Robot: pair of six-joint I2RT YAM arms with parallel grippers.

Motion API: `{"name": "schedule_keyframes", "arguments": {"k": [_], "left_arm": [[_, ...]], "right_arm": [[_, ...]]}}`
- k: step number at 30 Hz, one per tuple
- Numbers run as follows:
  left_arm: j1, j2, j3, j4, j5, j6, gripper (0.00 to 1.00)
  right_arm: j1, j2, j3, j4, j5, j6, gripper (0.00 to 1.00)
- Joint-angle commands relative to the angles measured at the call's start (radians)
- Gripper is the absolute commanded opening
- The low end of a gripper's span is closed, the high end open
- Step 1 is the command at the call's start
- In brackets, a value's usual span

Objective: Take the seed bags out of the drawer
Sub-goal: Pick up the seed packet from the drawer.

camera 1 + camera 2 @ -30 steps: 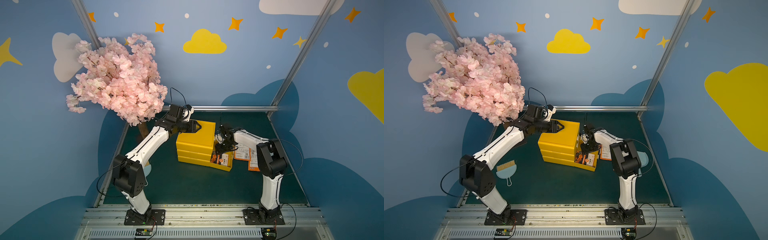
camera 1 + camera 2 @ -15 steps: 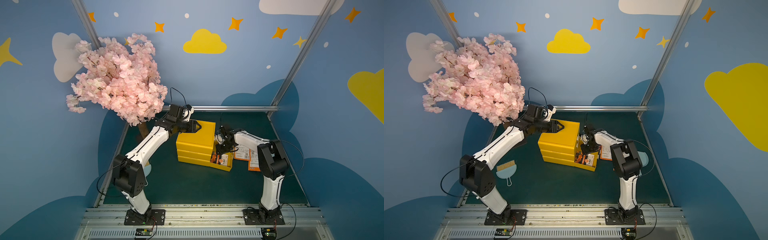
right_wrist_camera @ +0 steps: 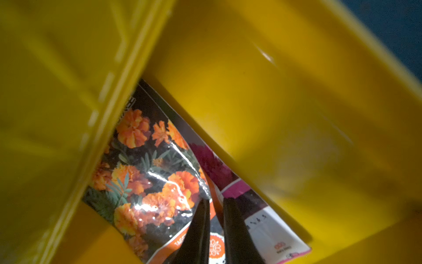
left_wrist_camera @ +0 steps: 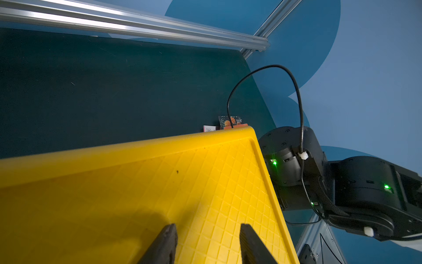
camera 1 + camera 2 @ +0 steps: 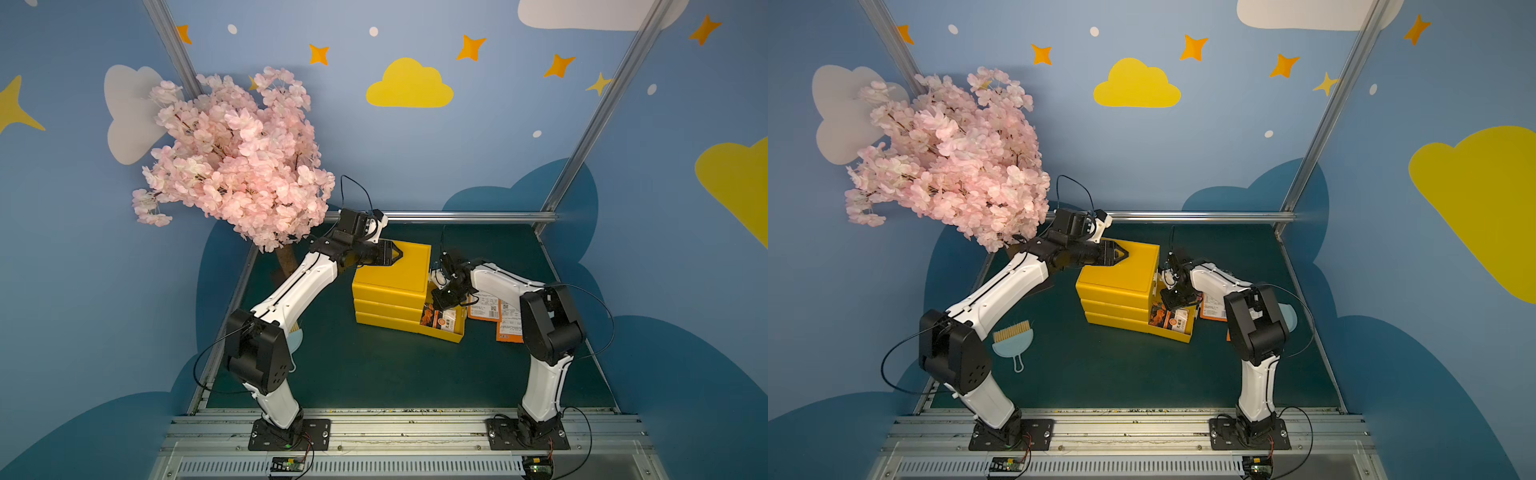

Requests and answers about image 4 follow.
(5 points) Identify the yellow drawer cabinet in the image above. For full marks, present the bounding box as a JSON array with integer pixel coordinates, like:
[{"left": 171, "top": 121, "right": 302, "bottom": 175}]
[{"left": 1, "top": 126, "right": 298, "bottom": 264}]

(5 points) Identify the right corner aluminium post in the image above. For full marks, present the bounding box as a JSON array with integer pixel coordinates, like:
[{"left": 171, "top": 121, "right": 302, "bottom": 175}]
[{"left": 240, "top": 0, "right": 302, "bottom": 59}]

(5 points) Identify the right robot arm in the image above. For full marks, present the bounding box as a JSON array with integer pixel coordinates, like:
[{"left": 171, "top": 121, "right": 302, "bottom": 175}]
[{"left": 259, "top": 126, "right": 422, "bottom": 242}]

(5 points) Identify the aluminium mounting rail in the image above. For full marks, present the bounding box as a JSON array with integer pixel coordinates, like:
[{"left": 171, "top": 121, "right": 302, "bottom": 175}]
[{"left": 296, "top": 221, "right": 347, "bottom": 264}]

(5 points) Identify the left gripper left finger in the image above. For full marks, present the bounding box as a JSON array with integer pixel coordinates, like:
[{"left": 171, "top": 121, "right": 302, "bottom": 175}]
[{"left": 137, "top": 223, "right": 178, "bottom": 264}]

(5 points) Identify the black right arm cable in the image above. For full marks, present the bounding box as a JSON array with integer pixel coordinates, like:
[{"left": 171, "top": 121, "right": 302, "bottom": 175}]
[{"left": 226, "top": 64, "right": 322, "bottom": 225}]

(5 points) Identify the back horizontal aluminium profile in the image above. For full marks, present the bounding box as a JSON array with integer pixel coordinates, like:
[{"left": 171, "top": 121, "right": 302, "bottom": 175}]
[{"left": 1, "top": 1, "right": 270, "bottom": 51}]

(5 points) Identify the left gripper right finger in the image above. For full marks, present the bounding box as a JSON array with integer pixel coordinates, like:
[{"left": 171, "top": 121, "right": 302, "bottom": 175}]
[{"left": 240, "top": 223, "right": 277, "bottom": 264}]

